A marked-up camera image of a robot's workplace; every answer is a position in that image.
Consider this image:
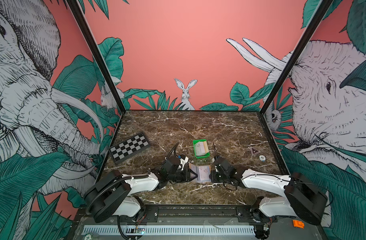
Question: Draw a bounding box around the orange connector block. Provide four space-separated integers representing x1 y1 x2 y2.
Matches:
293 220 305 229

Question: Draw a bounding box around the black white checkerboard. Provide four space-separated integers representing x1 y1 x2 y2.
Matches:
110 132 151 165

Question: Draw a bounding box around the tan leather card holder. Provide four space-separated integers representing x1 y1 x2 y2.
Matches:
189 163 212 183

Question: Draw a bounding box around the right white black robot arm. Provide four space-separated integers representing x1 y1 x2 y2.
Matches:
210 156 328 226

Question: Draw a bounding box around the left black frame post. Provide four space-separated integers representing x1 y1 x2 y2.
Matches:
67 0 126 115

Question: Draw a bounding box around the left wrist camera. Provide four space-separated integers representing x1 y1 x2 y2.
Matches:
178 155 189 171

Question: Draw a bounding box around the white slotted cable duct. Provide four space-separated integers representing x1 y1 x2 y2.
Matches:
81 225 255 236

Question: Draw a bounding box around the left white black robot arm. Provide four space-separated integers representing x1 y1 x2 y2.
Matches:
84 155 198 223

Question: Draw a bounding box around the right black frame post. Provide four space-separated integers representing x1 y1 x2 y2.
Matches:
259 0 333 115

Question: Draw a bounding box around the triangle marker sticker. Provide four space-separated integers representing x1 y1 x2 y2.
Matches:
249 147 260 156

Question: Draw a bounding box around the black frame post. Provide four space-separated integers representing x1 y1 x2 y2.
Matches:
259 0 333 115
67 0 126 115

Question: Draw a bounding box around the black mounting rail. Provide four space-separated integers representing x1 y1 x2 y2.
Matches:
74 204 273 224

